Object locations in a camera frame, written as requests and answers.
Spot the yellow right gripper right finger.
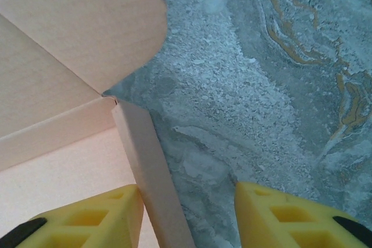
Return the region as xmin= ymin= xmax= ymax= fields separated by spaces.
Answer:
xmin=234 ymin=181 xmax=372 ymax=248

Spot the orange paper box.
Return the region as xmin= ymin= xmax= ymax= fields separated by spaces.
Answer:
xmin=0 ymin=0 xmax=196 ymax=248

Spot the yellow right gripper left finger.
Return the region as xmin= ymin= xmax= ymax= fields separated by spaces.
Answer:
xmin=0 ymin=184 xmax=145 ymax=248

